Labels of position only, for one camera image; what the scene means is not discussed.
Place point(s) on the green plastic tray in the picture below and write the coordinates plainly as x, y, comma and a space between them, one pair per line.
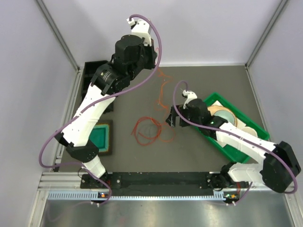
232, 153

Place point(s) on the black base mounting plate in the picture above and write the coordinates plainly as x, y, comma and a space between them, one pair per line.
119, 180

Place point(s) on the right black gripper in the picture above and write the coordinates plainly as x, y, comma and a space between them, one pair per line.
171, 119

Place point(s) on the beige painted ceramic plate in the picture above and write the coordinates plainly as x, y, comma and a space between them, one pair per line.
212, 109

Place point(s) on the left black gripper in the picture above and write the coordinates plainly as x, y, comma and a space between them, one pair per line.
147, 44

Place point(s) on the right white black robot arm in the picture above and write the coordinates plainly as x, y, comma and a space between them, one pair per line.
275, 166

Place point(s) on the black compartment organizer bin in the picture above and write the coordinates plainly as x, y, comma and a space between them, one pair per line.
88, 72

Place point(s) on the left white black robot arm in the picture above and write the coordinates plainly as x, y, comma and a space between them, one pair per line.
107, 83

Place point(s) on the small beige cup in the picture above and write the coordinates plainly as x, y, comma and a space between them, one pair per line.
250, 131

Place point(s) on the teal sponge on black tray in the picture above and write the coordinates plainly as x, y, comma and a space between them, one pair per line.
102, 137

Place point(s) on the white square board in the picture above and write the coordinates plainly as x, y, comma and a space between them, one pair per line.
240, 124

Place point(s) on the grey slotted cable duct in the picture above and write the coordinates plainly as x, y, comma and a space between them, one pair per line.
101, 196

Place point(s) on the aluminium front frame rail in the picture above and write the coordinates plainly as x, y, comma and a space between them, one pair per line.
73, 180

